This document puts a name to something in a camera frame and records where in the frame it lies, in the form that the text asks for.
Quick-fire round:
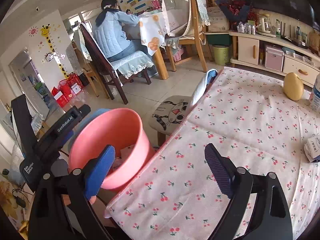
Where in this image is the pink plastic bucket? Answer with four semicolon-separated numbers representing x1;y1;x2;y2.
68;108;157;190

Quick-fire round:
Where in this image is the white woven sack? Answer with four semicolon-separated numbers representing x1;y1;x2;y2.
207;6;230;33

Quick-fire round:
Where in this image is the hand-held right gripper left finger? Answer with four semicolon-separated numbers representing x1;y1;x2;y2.
27;144;116;240

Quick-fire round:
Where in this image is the wooden dining table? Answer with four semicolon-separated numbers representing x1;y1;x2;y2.
152;46;170;80

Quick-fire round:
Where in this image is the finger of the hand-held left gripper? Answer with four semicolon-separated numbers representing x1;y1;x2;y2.
67;108;113;143

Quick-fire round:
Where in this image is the dark blue wrapped bouquet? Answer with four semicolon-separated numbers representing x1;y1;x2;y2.
215;0;253;22

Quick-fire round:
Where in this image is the yellow pear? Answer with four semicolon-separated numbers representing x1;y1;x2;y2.
283;72;304;101

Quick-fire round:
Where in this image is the dark wooden chair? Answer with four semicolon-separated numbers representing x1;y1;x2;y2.
79;22;154;105

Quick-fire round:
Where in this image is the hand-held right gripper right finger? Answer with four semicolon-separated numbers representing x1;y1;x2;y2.
204;143;293;240

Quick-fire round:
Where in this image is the crushed blue white carton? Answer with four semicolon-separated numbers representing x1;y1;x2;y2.
303;135;320;163

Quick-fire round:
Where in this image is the pink storage case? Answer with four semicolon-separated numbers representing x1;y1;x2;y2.
264;45;285;72

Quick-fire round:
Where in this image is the white plastic drink bottle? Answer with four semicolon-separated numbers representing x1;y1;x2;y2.
309;74;320;112

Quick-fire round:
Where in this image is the green trash bin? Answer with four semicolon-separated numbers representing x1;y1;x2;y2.
212;44;230;66

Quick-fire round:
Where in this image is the cream tv cabinet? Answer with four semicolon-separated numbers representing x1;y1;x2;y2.
229;29;320;88

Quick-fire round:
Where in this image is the orange print tablecloth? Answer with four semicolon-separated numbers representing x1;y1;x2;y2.
139;11;168;55

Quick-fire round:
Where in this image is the wooden chair with lace cover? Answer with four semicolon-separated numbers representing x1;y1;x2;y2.
71;30;110;99

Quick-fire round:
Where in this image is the group of small silver jars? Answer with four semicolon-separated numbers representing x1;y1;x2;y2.
236;21;257;35

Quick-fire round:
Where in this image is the white blue cloth bag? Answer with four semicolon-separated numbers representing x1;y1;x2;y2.
190;69;218;105

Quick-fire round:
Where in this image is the light wooden chair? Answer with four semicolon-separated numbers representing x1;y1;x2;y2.
165;0;210;73

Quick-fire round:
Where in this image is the teal lace seat cushion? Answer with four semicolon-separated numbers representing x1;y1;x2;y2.
107;50;155;79

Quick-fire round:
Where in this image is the red gift bag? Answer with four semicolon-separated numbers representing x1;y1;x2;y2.
51;87;69;107
59;79;75;98
67;72;84;93

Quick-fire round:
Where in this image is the cat print stool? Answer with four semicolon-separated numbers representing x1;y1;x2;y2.
149;95;190;145

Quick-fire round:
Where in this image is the black power adapter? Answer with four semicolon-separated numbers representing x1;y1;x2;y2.
11;187;28;208

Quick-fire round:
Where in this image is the cherry print tablecloth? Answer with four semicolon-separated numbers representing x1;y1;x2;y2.
104;66;320;240

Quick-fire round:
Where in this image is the giraffe wall sticker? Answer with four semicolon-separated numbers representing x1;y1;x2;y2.
40;24;72;79

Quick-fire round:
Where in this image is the pink plastic stool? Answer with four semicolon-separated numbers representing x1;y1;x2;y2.
172;47;193;62

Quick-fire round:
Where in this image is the white glass kettle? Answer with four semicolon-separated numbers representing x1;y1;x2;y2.
257;14;275;37

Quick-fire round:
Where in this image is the teal quilted chair cover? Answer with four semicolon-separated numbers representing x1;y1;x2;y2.
191;0;210;27

